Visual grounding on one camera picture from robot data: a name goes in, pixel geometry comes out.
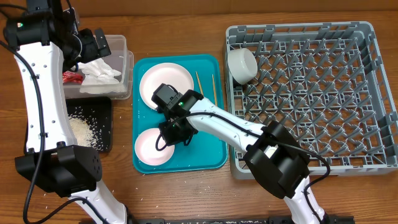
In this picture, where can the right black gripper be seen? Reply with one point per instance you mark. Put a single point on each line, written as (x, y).
(174, 138)

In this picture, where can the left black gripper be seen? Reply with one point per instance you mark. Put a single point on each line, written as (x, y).
(93, 51)

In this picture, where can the small pink plate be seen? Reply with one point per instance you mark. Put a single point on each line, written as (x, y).
(147, 153)

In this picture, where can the wooden chopstick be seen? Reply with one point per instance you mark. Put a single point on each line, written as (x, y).
(199, 83)
(214, 90)

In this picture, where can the large white plate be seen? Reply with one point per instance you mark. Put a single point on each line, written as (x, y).
(167, 73)

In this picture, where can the small white bowl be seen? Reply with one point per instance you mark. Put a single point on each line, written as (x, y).
(242, 65)

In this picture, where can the white paper cup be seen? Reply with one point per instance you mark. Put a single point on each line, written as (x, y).
(270, 150)

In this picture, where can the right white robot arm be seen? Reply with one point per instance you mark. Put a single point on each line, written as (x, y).
(285, 175)

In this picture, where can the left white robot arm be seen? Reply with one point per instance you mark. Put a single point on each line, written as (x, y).
(46, 42)

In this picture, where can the red wrapper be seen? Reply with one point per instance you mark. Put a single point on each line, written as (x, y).
(72, 77)

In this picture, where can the crumpled white tissue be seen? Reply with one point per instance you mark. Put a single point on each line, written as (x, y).
(100, 78)

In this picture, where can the clear plastic bin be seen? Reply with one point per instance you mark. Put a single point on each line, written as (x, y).
(120, 59)

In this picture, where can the black tray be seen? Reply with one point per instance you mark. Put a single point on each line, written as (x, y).
(101, 109)

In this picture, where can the teal plastic tray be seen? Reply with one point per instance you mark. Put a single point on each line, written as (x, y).
(205, 151)

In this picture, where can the rice pile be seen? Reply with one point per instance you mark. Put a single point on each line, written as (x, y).
(86, 129)

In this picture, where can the grey dish rack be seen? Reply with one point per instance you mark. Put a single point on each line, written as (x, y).
(326, 83)

